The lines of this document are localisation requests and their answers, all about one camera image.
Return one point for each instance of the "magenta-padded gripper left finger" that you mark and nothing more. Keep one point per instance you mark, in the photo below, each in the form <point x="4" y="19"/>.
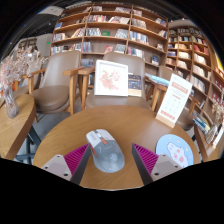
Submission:
<point x="76" y="159"/>

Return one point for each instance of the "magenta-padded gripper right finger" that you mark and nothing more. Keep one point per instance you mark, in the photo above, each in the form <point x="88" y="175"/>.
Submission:
<point x="146" y="159"/>

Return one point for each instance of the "grey computer mouse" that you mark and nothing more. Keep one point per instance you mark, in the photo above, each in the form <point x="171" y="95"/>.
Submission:
<point x="106" y="151"/>

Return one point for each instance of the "round light blue mouse pad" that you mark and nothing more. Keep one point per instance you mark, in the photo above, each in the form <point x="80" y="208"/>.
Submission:
<point x="175" y="150"/>

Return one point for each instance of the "round wooden side table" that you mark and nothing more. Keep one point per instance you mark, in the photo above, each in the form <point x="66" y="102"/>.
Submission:
<point x="208" y="150"/>
<point x="15" y="130"/>

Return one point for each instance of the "white sign on wooden base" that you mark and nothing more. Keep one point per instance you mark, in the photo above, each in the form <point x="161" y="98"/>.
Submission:
<point x="218" y="136"/>
<point x="174" y="100"/>

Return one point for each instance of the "stack of blue books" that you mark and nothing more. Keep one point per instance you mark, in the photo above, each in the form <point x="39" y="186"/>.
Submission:
<point x="201" y="123"/>

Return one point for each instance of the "glass vase with dried flowers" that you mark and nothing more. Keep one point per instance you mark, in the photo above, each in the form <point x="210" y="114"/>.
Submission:
<point x="210" y="133"/>

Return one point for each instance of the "dark book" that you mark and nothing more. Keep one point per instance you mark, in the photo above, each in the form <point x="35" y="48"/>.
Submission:
<point x="134" y="85"/>

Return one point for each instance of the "light blue book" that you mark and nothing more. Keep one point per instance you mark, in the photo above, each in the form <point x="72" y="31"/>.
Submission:
<point x="158" y="80"/>

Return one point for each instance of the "glass vase with pink flowers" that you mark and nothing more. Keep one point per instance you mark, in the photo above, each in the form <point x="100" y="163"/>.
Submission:
<point x="10" y="105"/>

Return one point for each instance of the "white framed pink flower picture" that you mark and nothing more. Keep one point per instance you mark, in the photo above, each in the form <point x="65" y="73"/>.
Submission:
<point x="111" y="78"/>

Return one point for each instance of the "curved wooden bookshelf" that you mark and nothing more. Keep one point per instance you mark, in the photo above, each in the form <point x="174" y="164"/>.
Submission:
<point x="196" y="63"/>

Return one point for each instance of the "distant wooden bookshelf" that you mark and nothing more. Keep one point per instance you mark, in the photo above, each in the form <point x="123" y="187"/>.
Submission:
<point x="28" y="45"/>

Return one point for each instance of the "large wooden bookshelf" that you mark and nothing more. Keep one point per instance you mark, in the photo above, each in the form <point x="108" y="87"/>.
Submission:
<point x="110" y="33"/>

